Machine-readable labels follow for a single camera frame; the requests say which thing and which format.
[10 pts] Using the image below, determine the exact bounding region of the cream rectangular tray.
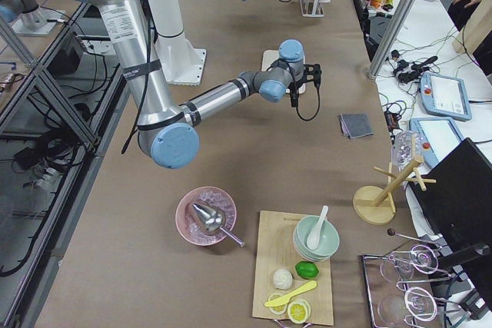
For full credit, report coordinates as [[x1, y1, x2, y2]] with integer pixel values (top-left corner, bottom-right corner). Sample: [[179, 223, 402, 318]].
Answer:
[[261, 49, 307, 95]]

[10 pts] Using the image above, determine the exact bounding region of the white cup rack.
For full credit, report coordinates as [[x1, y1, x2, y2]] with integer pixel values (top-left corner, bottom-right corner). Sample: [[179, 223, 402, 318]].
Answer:
[[298, 0, 325, 18]]

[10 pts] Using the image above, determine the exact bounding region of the clear glass cup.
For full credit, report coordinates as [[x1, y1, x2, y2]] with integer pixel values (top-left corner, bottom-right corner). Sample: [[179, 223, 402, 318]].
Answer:
[[391, 131, 421, 170]]

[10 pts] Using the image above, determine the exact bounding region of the grey folded cloth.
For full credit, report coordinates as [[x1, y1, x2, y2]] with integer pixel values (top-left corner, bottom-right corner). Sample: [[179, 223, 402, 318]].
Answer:
[[338, 114, 374, 139]]

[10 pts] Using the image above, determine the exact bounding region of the wooden mug tree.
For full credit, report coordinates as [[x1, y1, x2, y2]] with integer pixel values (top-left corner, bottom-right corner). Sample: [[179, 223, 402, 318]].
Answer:
[[353, 155, 437, 225]]

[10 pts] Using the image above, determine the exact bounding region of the white ceramic spoon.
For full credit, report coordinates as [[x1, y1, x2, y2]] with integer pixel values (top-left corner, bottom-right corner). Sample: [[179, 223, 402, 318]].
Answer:
[[306, 205, 329, 250]]

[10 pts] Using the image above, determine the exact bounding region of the teach pendant far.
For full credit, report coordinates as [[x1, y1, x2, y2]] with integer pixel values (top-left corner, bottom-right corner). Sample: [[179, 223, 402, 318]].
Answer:
[[420, 71, 472, 121]]

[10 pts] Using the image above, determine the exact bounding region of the teach pendant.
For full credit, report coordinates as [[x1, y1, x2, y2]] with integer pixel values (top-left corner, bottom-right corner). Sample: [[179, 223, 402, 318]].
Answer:
[[420, 71, 472, 121], [409, 117, 464, 169]]

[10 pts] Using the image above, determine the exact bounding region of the teach pendant near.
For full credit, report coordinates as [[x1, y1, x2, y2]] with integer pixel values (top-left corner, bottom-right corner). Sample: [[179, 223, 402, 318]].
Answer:
[[409, 117, 464, 169]]

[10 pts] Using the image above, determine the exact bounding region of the green top bowl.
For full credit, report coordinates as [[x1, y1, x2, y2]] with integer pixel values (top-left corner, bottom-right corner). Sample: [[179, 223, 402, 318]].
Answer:
[[293, 215, 340, 257]]

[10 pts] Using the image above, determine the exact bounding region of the metal ice scoop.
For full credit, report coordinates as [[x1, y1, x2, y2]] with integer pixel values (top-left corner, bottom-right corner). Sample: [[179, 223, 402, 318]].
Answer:
[[188, 200, 244, 247]]

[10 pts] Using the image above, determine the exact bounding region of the pink bowl with ice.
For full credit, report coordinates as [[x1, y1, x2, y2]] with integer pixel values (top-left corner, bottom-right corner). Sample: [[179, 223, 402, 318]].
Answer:
[[175, 186, 237, 246]]

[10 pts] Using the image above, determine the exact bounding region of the person in black shirt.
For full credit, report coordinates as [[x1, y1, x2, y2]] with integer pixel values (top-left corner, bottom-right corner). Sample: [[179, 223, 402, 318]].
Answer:
[[447, 0, 491, 76]]

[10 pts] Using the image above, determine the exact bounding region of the green lime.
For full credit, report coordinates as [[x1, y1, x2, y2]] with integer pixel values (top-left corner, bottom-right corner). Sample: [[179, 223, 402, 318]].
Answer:
[[294, 260, 320, 280]]

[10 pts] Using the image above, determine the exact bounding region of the white steamed bun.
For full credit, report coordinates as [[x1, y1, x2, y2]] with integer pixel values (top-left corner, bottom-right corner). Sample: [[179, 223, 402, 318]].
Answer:
[[272, 268, 293, 290]]

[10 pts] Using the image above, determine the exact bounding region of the black monitor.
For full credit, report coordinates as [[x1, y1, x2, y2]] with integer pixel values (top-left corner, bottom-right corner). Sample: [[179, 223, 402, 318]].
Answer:
[[410, 138, 491, 300]]

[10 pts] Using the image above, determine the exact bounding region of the yellow plastic knife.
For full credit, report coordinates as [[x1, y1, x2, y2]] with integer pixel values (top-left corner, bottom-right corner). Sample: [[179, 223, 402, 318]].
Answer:
[[264, 280, 317, 308]]

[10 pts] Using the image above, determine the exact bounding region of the bamboo cutting board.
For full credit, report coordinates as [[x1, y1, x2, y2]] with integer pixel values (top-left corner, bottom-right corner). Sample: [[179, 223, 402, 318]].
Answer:
[[252, 210, 334, 326]]

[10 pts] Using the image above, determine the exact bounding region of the single lemon slice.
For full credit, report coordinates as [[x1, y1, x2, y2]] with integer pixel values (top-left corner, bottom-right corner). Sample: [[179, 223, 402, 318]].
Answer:
[[268, 292, 287, 316]]

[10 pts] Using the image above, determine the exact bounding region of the lemon slices stack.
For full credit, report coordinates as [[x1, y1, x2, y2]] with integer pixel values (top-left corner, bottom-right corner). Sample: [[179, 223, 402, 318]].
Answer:
[[287, 300, 311, 324]]

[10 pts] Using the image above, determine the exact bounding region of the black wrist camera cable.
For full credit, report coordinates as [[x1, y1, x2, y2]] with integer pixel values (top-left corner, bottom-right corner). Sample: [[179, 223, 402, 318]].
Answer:
[[290, 62, 322, 121]]

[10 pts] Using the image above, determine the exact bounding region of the white pillar mount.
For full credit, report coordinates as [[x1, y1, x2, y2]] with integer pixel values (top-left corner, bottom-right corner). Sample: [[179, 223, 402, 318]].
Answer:
[[148, 0, 206, 86]]

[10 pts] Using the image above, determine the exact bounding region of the aluminium frame post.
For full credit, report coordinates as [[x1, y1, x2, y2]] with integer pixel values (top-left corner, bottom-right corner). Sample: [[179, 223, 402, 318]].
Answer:
[[367, 0, 415, 80]]

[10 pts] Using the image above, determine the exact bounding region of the wire glass holder rack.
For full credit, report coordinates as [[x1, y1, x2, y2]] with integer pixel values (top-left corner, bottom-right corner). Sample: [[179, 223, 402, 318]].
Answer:
[[359, 228, 492, 328]]

